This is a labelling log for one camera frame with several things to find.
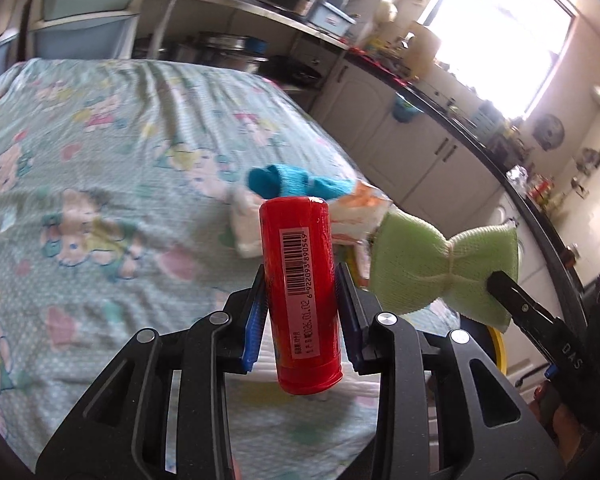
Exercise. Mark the hanging kitchen utensils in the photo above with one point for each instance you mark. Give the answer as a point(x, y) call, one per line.
point(591, 160)

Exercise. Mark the blue plastic basket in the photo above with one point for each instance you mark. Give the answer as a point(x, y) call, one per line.
point(330, 17)

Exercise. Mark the white kitchen cabinets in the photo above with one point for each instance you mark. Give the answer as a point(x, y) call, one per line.
point(380, 125)

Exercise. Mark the white orange tissue packet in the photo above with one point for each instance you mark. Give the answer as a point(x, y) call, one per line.
point(360, 212)

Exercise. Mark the yellow trash bin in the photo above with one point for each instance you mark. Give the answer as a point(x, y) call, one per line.
point(498, 347)

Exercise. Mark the round cream wall ornament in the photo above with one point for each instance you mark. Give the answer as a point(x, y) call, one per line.
point(387, 11)

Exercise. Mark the black kitchen countertop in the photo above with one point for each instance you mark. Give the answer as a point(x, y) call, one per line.
point(480, 142)

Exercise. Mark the cartoon printed bed sheet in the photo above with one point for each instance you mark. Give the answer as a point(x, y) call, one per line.
point(105, 160)

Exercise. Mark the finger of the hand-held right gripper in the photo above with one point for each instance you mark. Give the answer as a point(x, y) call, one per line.
point(517, 300)

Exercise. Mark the bright kitchen window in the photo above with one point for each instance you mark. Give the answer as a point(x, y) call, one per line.
point(500, 30)

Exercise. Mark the round wall strainer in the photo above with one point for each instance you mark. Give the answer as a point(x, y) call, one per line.
point(550, 132)

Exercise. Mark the blue plastic container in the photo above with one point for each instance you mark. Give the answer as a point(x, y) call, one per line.
point(256, 47)

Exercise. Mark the white kitchen shelf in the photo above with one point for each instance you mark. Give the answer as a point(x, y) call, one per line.
point(240, 5)

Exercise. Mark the green mesh sponge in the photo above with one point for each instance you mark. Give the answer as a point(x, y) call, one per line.
point(410, 260)

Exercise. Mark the person's right hand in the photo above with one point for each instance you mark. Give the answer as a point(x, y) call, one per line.
point(560, 417)

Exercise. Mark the wall power outlet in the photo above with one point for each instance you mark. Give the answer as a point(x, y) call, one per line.
point(580, 189)

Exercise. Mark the black wok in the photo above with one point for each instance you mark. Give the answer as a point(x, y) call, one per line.
point(295, 70)

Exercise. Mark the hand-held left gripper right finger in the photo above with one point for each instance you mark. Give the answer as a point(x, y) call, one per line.
point(349, 312)

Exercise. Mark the large steel pot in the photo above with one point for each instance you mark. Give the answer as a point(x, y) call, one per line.
point(225, 52)

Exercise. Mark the blue rolled cloth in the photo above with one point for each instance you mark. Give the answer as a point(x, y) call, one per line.
point(280, 180)

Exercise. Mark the blue hanging bag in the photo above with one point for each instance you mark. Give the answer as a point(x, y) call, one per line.
point(406, 107)

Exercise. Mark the teal cutlery holder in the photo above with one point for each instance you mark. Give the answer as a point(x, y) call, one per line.
point(487, 119)

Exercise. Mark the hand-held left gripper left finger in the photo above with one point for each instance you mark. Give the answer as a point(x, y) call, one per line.
point(254, 322)

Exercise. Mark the red cylindrical can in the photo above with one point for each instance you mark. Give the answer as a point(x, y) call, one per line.
point(300, 285)

